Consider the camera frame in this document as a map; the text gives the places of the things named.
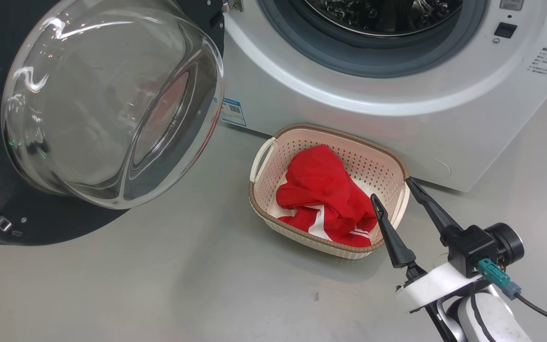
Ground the cream perforated laundry basket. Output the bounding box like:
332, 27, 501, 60
248, 124, 410, 260

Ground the blue energy label sticker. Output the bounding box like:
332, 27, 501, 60
219, 97, 247, 127

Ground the red white-striped garment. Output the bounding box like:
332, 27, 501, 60
276, 144, 378, 248

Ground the right camera cable, teal plug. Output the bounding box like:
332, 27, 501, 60
478, 258, 547, 333

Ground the right gripper's white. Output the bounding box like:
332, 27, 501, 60
370, 177, 489, 314

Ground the white front-load washing machine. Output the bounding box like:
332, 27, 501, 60
214, 0, 547, 193

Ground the black glass washing machine door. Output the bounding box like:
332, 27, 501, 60
0, 0, 226, 247

